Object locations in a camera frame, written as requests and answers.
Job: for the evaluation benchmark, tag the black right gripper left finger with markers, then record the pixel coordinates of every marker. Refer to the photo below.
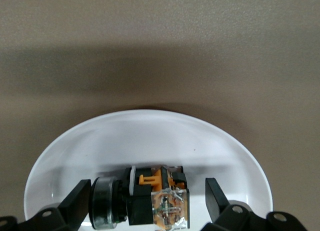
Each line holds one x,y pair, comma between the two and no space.
62,216

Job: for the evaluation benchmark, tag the pink round plate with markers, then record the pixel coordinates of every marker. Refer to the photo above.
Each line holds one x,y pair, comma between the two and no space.
150,141

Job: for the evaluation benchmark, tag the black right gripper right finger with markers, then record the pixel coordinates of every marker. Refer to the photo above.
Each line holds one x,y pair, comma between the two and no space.
225,216

